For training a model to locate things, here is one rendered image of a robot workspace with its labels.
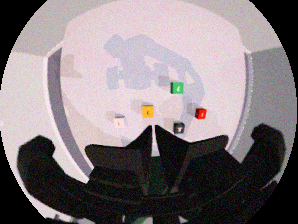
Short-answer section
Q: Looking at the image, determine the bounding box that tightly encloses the small yellow block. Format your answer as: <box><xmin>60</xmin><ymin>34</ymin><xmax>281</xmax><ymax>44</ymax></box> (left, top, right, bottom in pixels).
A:
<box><xmin>141</xmin><ymin>105</ymin><xmax>153</xmax><ymax>119</ymax></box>

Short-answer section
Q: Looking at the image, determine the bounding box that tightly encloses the small red block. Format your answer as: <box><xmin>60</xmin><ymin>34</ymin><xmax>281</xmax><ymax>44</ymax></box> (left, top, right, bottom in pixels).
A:
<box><xmin>196</xmin><ymin>108</ymin><xmax>206</xmax><ymax>120</ymax></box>

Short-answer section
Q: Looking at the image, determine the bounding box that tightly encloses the green block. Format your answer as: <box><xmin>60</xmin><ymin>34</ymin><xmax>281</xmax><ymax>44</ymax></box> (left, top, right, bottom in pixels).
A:
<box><xmin>170</xmin><ymin>81</ymin><xmax>184</xmax><ymax>95</ymax></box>

